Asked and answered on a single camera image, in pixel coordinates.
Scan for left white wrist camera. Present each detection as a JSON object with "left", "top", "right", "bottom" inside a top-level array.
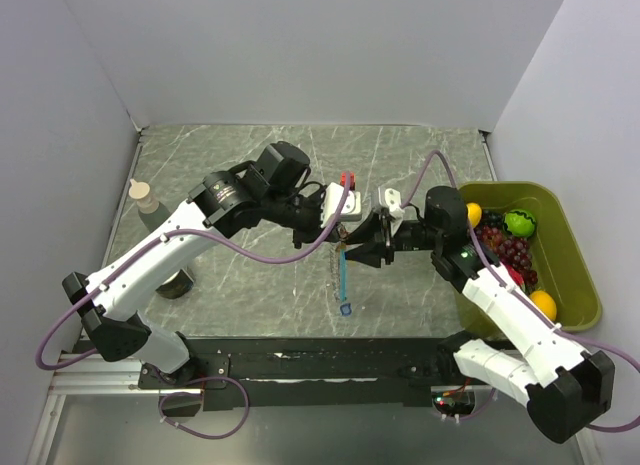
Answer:
[{"left": 320, "top": 172, "right": 363, "bottom": 228}]

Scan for purple toy grapes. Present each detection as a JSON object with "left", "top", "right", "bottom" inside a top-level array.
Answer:
[{"left": 475, "top": 209, "right": 538, "bottom": 293}]

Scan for grey bottle beige cap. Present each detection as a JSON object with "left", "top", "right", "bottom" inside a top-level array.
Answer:
[{"left": 128, "top": 179, "right": 171, "bottom": 232}]

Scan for orange toy fruit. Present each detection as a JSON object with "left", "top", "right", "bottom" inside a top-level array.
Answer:
[{"left": 529, "top": 290, "right": 557, "bottom": 322}]

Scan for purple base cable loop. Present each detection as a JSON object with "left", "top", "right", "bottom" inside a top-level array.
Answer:
[{"left": 158, "top": 375, "right": 250, "bottom": 441}]

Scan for yellow toy lemon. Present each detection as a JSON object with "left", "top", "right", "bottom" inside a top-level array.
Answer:
[{"left": 466, "top": 202, "right": 483, "bottom": 228}]

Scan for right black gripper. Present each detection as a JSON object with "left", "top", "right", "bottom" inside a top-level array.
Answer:
[{"left": 339, "top": 209, "right": 442, "bottom": 268}]

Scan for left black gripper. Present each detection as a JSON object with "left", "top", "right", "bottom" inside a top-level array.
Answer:
[{"left": 265, "top": 184, "right": 342, "bottom": 250}]

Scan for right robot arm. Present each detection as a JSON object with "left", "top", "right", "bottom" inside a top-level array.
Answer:
[{"left": 346, "top": 186, "right": 615, "bottom": 443}]

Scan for red toy fruit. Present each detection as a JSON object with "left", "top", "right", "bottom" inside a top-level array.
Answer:
[{"left": 505, "top": 264, "right": 526, "bottom": 291}]

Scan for black paper cup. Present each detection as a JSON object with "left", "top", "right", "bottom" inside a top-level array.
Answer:
[{"left": 156, "top": 267, "right": 195, "bottom": 300}]

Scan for green toy watermelon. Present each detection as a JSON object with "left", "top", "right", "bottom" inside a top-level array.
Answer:
[{"left": 503, "top": 209, "right": 537, "bottom": 238}]

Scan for light blue key handle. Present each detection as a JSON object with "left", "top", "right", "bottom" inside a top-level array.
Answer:
[{"left": 339, "top": 248, "right": 348, "bottom": 303}]

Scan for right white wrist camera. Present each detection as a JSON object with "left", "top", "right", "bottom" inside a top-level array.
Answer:
[{"left": 372, "top": 186, "right": 405, "bottom": 235}]

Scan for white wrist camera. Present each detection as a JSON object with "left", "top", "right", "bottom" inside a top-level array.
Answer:
[
  {"left": 372, "top": 186, "right": 405, "bottom": 235},
  {"left": 320, "top": 172, "right": 363, "bottom": 228}
]

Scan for metal keyring with small rings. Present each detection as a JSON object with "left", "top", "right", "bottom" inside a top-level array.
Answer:
[{"left": 329, "top": 224, "right": 348, "bottom": 304}]

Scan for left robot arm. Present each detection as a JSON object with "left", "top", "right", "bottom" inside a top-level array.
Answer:
[{"left": 63, "top": 142, "right": 351, "bottom": 387}]

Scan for olive green plastic bin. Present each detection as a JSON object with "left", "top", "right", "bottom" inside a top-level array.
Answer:
[{"left": 460, "top": 182, "right": 602, "bottom": 333}]

